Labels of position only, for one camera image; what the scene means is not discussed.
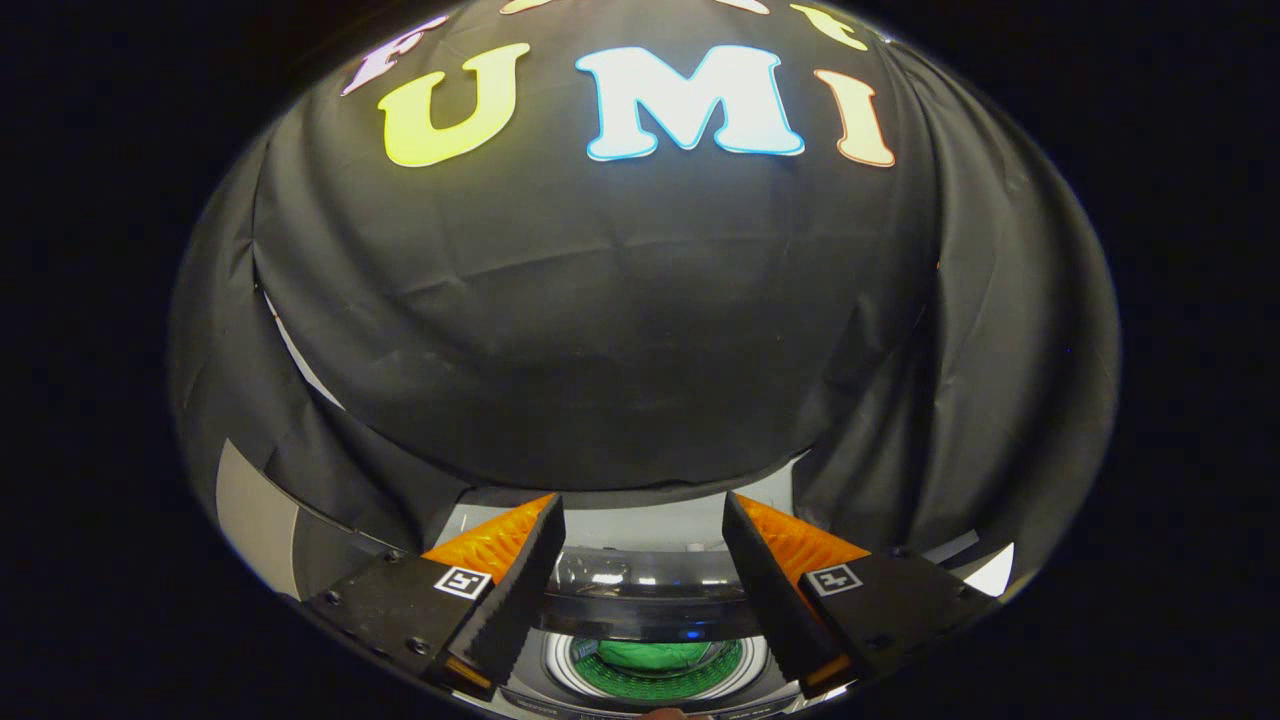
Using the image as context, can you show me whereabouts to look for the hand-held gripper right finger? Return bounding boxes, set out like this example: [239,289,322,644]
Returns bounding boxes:
[722,492,1001,701]

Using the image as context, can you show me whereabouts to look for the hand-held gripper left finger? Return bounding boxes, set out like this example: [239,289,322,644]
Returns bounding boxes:
[300,493,567,701]

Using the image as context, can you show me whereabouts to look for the grey washing machine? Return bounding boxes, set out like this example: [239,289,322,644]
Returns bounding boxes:
[495,600,831,719]

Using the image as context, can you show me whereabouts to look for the green polo shirt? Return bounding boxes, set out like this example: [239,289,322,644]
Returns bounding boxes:
[575,638,743,699]

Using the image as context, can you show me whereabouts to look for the grey cabinet with dark top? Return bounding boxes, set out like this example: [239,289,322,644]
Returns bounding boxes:
[215,440,401,601]

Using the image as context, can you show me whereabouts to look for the black backdrop cloth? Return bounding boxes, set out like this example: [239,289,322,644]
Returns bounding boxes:
[168,0,1121,601]

